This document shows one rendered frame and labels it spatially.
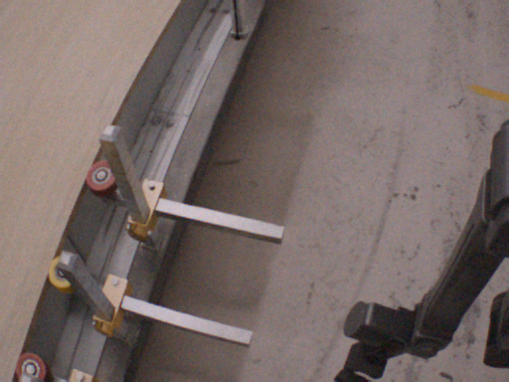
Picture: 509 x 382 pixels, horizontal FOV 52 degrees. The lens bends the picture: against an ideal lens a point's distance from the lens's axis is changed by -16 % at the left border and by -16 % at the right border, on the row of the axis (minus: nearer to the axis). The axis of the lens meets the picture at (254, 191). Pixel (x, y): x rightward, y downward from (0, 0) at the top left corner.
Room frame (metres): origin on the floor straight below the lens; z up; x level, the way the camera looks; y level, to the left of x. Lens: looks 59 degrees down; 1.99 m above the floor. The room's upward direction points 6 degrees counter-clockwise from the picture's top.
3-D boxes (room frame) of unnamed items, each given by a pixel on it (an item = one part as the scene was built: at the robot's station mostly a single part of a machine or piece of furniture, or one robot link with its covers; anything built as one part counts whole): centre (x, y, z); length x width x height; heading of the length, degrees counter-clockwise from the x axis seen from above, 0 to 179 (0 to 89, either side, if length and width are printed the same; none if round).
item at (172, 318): (0.44, 0.24, 0.82); 0.43 x 0.03 x 0.04; 70
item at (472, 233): (0.23, -0.23, 1.40); 0.11 x 0.06 x 0.43; 160
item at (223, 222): (0.68, 0.15, 0.82); 0.43 x 0.03 x 0.04; 70
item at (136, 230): (0.69, 0.25, 0.82); 0.14 x 0.06 x 0.05; 160
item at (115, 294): (0.46, 0.33, 0.82); 0.14 x 0.06 x 0.05; 160
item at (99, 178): (0.74, 0.34, 0.85); 0.08 x 0.08 x 0.11
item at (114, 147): (0.67, 0.25, 0.92); 0.04 x 0.04 x 0.48; 70
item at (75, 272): (0.44, 0.34, 0.87); 0.04 x 0.04 x 0.48; 70
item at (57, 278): (0.51, 0.43, 0.85); 0.08 x 0.08 x 0.11
